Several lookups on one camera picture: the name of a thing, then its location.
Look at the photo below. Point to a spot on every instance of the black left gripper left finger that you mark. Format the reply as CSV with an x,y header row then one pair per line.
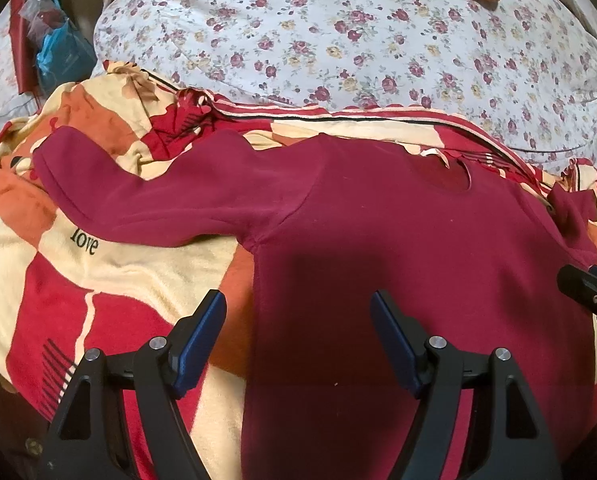
x,y
88,437

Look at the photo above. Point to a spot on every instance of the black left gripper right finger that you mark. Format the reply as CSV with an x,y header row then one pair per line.
x,y
507,437

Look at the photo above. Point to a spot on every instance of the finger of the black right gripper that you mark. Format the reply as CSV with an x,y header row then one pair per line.
x,y
579,285

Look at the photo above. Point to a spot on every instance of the maroon long-sleeve sweater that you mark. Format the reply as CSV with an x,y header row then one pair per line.
x,y
330,221

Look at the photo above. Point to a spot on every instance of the red orange cream blanket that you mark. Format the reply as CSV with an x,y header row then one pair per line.
x,y
64,291

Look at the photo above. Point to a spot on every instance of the white floral quilt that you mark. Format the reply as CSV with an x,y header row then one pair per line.
x,y
524,70

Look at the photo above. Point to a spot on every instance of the blue plastic bag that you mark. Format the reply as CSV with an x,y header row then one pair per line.
x,y
65,56

